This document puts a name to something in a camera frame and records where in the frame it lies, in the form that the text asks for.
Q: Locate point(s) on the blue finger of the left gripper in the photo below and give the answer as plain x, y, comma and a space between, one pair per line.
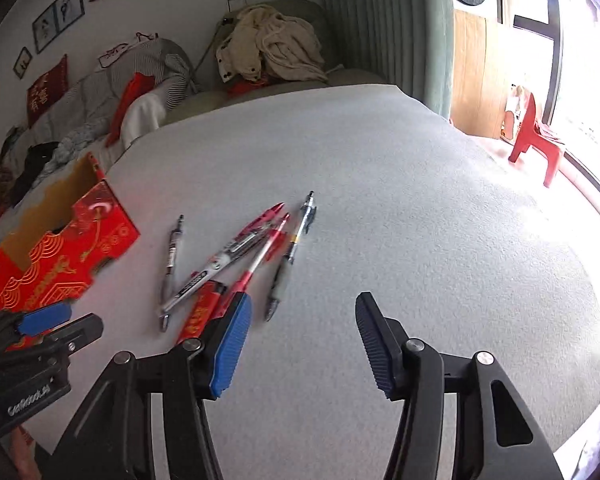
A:
39, 321
63, 342

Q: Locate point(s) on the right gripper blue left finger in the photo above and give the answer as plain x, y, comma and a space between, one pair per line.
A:
223, 341

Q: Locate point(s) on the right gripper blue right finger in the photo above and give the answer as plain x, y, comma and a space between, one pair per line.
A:
383, 340

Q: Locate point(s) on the red orange lighter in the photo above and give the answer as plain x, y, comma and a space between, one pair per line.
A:
207, 298

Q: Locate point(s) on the black grey marker pen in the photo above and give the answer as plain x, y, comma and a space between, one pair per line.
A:
167, 284

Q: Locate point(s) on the red grip gel pen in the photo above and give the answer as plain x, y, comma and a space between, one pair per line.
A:
266, 251

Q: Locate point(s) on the red cardboard tray box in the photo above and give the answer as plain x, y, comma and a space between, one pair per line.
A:
61, 243

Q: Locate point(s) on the silver clear gel pen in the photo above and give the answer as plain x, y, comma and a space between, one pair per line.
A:
229, 254

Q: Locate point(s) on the black clear gel pen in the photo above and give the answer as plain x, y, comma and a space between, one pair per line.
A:
282, 276

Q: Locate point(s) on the red clear gel pen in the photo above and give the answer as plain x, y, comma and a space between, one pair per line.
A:
256, 225

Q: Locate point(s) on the hand holding left gripper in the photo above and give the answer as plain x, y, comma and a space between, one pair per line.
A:
20, 448

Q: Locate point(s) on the black garment on sofa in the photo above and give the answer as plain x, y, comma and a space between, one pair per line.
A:
38, 156

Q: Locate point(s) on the red embroidered pillow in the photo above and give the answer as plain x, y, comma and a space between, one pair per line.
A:
47, 90

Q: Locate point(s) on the grey covered sofa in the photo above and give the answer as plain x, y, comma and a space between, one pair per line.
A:
82, 118

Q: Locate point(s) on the red plastic stool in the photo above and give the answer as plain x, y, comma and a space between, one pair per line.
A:
534, 134

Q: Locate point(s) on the red cushion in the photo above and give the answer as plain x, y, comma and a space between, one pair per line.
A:
139, 85

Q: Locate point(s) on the beige clothes pile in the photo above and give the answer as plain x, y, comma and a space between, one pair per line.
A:
265, 41

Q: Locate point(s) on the green curtain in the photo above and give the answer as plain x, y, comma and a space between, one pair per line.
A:
409, 43

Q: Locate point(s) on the green armchair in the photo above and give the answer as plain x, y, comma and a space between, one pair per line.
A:
239, 91

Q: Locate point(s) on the framed wall pictures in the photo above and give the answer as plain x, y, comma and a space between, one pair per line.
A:
46, 28

